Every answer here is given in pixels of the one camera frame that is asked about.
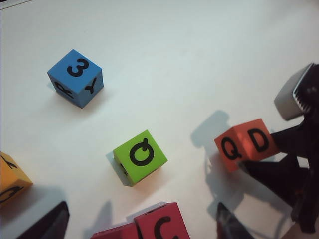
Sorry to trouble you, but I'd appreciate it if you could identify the red foam block letter B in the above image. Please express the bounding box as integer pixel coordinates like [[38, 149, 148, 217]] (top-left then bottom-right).
[[90, 222, 138, 239]]

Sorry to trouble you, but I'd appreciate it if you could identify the blue foam block number 3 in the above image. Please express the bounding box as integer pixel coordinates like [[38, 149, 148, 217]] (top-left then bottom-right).
[[47, 48, 104, 109]]

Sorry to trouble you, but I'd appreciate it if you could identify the green foam block letter Q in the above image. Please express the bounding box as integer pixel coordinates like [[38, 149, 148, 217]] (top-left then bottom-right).
[[113, 129, 168, 187]]

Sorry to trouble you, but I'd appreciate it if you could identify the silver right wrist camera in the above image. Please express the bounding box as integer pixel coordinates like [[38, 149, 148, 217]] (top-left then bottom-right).
[[274, 63, 316, 122]]

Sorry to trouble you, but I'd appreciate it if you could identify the yellow foam block letter A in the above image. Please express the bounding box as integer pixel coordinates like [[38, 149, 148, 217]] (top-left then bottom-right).
[[0, 151, 34, 209]]

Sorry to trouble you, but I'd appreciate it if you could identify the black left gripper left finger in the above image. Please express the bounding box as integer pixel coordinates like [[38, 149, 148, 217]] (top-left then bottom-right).
[[14, 201, 70, 239]]

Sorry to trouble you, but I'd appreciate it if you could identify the red foam block letter C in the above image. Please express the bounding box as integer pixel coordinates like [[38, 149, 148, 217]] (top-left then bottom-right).
[[134, 202, 186, 239]]

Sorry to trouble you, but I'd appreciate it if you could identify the orange foam block letter D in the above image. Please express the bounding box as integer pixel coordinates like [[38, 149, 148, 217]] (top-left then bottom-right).
[[213, 118, 280, 172]]

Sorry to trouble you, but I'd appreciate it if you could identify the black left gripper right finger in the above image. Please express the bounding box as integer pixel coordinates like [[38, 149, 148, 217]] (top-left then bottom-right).
[[216, 202, 246, 239]]

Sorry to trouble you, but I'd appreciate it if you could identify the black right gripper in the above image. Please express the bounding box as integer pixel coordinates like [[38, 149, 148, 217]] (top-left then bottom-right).
[[239, 64, 319, 234]]

